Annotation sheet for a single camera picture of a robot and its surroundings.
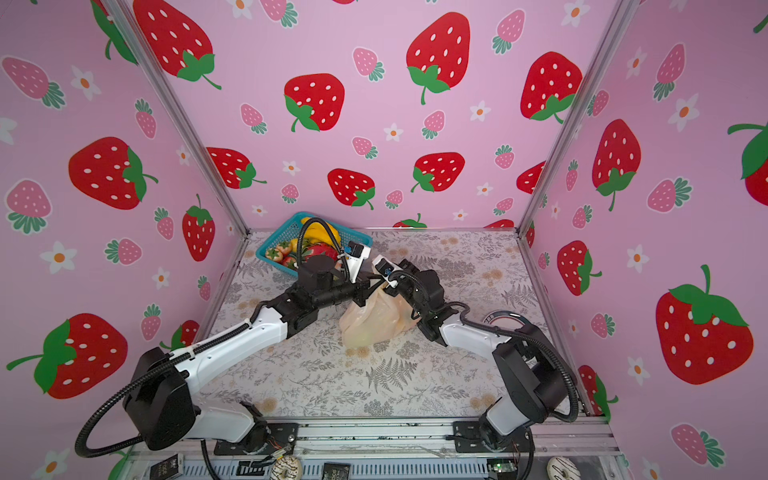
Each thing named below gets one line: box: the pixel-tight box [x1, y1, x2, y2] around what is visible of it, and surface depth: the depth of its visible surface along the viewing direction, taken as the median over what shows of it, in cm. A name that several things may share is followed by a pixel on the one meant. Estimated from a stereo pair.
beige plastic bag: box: [339, 282, 421, 348], surface depth 82 cm
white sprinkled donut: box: [546, 456, 582, 480], surface depth 69 cm
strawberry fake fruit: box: [266, 246, 286, 263], surface depth 103 cm
